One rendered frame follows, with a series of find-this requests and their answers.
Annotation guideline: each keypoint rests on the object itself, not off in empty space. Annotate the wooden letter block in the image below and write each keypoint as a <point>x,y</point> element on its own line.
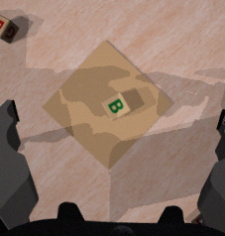
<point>116,106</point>
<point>196,220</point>
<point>8,30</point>

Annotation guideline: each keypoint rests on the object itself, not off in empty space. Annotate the tan square mat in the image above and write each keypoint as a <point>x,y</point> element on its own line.
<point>77,107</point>

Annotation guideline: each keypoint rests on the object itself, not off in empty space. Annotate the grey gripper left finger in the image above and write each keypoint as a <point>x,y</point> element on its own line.
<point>18,194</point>

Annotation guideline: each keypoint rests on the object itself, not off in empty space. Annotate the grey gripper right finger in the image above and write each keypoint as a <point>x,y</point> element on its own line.
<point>211,201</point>

